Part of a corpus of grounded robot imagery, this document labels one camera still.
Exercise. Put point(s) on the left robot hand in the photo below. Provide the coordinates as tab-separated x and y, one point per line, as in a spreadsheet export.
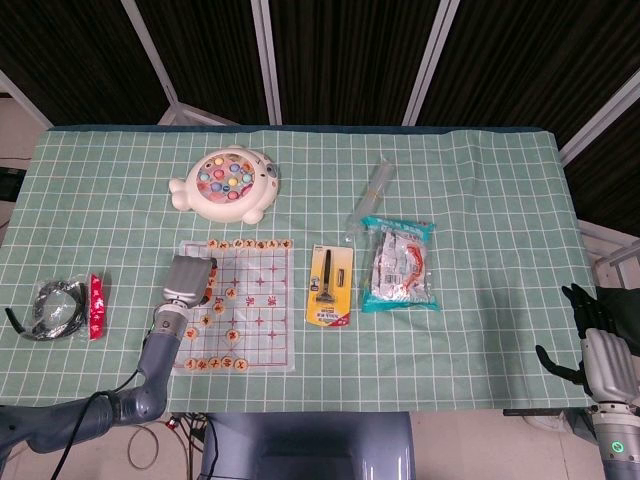
186	280

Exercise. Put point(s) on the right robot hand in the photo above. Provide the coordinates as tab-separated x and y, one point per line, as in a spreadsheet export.
610	362

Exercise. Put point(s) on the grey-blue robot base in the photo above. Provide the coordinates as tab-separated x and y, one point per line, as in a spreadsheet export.
307	445

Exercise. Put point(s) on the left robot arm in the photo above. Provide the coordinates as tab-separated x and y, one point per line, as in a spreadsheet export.
155	360

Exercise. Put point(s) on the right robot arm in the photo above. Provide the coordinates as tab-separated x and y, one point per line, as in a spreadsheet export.
617	445

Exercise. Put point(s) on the clear plastic chess board sheet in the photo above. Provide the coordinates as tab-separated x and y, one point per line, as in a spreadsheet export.
260	320

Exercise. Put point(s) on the red sachet packet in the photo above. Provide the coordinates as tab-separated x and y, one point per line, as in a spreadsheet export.
98	307

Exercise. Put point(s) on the white fishing game toy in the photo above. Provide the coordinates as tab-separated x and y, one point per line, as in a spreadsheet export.
227	184

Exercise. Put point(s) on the white metal rack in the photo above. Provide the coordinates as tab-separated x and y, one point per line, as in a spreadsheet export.
612	250

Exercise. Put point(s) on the yellow razor blister pack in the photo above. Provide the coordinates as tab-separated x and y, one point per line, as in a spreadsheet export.
330	285

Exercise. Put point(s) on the green checked tablecloth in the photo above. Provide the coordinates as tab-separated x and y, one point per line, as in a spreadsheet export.
450	325

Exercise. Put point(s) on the black device box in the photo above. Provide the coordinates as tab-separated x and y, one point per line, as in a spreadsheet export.
9	182

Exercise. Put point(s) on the clear plastic tube bag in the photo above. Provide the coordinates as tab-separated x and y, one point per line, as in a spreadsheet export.
372	195

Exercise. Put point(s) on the teal snack bag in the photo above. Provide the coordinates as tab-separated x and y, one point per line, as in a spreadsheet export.
400	267

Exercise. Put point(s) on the white partition frame post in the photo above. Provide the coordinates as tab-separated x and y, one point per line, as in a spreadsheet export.
150	55
600	115
22	97
266	60
425	65

